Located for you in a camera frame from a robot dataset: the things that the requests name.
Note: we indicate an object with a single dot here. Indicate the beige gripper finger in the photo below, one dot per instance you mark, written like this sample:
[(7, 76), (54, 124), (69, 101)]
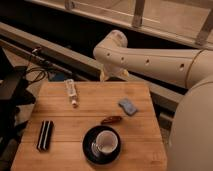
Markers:
[(124, 74), (103, 76)]

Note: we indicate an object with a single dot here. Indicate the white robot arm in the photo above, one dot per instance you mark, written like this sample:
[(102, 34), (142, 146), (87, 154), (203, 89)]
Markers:
[(191, 138)]

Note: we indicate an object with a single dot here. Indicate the brown oblong object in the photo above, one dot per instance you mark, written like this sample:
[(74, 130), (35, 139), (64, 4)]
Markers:
[(111, 120)]

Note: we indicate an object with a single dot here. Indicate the black round saucer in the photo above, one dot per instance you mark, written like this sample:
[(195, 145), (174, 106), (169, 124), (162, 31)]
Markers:
[(89, 139)]

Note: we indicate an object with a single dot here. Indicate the white cup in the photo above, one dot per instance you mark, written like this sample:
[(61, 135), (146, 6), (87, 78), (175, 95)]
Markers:
[(105, 143)]

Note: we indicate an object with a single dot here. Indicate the black stand left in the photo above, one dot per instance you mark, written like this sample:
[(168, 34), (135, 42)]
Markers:
[(13, 92)]

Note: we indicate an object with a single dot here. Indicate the metal rail frame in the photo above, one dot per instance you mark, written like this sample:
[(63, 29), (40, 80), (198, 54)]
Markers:
[(188, 22)]

